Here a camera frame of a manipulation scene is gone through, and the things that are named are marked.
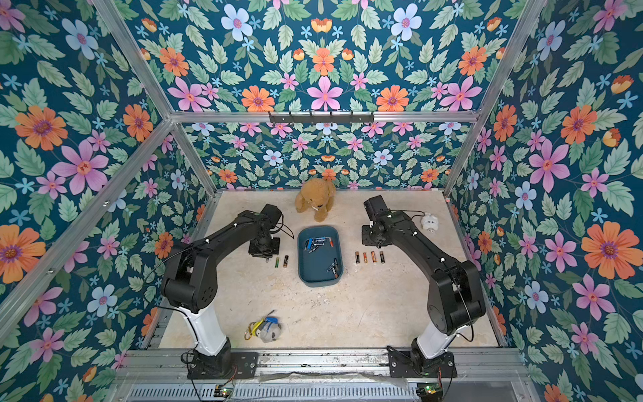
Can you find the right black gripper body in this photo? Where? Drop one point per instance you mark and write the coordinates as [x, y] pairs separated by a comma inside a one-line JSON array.
[[371, 237]]

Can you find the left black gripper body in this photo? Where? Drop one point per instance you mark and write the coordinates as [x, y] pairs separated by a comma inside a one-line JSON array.
[[266, 248]]

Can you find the teal plastic storage tray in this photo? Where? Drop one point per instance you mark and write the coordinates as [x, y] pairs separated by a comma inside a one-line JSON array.
[[319, 256]]

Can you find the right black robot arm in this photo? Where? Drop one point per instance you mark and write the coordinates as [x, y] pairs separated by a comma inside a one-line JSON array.
[[455, 298]]

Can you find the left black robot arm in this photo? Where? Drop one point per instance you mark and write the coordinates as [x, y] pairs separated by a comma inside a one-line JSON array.
[[190, 282]]

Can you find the brown teddy bear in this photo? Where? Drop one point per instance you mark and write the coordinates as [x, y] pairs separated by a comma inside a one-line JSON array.
[[318, 195]]

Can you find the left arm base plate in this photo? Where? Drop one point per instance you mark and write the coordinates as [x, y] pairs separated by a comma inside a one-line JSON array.
[[227, 364]]

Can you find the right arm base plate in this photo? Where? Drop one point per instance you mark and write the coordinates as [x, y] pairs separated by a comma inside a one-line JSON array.
[[413, 364]]

